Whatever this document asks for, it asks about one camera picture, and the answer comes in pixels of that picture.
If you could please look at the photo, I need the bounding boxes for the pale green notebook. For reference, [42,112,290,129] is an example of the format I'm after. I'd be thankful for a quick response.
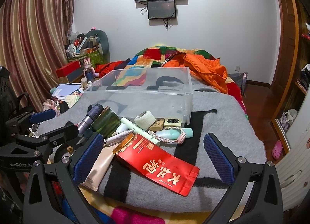
[65,94,82,108]

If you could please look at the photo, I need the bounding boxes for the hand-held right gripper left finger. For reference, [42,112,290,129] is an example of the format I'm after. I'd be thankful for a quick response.
[23,132,104,224]

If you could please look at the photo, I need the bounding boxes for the blue notebook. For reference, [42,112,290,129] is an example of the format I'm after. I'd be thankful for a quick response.
[58,84,82,97]

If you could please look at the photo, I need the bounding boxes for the light green tube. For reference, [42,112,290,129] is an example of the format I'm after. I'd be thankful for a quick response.
[120,117,161,146]

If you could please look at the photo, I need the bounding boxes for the small wall monitor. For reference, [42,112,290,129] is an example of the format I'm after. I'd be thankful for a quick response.
[147,0,176,20]

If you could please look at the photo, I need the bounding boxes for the red-orange jacket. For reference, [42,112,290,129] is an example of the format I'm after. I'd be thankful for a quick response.
[95,61,124,73]

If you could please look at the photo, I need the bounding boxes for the wooden door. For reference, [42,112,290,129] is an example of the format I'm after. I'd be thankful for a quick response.
[245,0,302,108]

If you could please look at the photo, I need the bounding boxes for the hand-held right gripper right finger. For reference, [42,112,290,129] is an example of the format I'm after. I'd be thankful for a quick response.
[203,132,284,224]

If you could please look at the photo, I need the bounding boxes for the black mesh office chair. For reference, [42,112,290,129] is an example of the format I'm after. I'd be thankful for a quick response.
[0,66,32,120]

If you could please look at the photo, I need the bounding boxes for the red box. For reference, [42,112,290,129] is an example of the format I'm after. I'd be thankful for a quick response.
[56,61,81,78]

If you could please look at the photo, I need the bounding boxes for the green box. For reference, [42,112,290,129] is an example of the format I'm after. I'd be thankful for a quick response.
[81,50,106,66]

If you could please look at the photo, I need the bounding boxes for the white sandals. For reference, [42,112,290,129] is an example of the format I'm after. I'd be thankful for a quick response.
[280,109,298,132]

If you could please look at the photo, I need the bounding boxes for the dark grey box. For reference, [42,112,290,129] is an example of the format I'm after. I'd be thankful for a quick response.
[66,68,85,83]

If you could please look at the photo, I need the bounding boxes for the orange jacket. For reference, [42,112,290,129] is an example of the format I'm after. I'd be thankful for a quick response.
[166,53,228,94]

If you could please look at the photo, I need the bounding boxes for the clear plastic storage bin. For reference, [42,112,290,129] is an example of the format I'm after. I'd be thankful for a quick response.
[84,67,194,125]

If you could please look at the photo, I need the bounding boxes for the pink clog shoe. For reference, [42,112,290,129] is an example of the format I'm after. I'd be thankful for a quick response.
[271,140,283,160]

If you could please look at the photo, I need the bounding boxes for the blue water bottle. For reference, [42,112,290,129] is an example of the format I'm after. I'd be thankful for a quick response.
[85,68,95,82]

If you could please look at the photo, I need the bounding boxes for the beige cosmetic tube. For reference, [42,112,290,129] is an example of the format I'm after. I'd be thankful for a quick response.
[80,145,117,192]

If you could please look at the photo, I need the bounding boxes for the mint green bottle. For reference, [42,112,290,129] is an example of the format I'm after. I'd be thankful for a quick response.
[155,129,181,141]

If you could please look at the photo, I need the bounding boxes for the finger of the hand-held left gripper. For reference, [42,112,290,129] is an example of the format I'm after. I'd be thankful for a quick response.
[12,121,80,153]
[5,108,55,129]

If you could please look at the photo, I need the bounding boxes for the braided rope loop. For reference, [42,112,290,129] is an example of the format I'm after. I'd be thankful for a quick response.
[148,127,184,144]

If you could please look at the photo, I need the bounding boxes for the small tan box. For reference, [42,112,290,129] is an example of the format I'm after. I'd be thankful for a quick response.
[149,118,165,132]

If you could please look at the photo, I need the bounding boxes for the white cabinet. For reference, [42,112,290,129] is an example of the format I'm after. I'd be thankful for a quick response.
[275,98,310,212]

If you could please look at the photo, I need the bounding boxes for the black pouch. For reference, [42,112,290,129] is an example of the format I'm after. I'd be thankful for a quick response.
[58,102,70,114]

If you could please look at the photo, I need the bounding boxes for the striped curtain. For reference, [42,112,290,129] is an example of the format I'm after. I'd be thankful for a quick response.
[0,0,73,113]

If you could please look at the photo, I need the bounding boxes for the pink cloth bag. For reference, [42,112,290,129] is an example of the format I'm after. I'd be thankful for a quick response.
[44,99,60,116]

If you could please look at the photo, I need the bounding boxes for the yellow box with black dots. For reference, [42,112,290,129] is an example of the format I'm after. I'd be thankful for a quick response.
[164,118,182,128]

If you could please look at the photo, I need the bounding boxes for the yellow pink printed blanket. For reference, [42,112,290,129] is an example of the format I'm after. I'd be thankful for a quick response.
[46,185,218,224]

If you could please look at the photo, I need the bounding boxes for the red foil packet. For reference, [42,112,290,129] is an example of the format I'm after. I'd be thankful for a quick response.
[113,133,200,197]

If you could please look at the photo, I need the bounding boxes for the white bandage roll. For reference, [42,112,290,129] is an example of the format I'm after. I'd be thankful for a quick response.
[134,111,155,131]

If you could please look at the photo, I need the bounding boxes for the purple cosmetic bottle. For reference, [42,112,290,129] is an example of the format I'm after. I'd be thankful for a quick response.
[77,103,104,135]

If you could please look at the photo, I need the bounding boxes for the white pen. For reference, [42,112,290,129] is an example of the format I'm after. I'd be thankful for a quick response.
[104,129,135,147]

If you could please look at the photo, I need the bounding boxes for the colourful patchwork blanket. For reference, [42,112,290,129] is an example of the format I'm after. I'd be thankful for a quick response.
[96,45,249,118]

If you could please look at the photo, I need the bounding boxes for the green glass bottle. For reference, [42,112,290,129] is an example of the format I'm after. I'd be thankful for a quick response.
[91,108,121,138]

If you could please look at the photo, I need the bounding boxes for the grey storage crate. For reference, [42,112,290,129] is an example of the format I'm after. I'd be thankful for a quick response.
[228,72,248,89]

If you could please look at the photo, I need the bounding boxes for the brown patterned curtain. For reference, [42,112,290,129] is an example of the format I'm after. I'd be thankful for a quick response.
[63,0,76,45]

